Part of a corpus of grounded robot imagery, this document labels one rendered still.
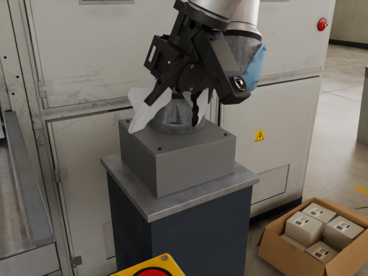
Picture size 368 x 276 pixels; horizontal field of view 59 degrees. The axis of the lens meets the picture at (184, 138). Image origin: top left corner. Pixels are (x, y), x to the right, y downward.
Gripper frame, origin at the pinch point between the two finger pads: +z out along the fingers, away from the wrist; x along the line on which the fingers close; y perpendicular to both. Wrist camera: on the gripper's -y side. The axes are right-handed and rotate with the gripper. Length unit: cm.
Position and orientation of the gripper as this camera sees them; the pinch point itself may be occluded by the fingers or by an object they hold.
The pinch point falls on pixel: (166, 133)
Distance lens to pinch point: 55.2
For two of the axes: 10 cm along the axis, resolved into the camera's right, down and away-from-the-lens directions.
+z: -3.8, 8.1, 4.5
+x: -6.7, 0.9, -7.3
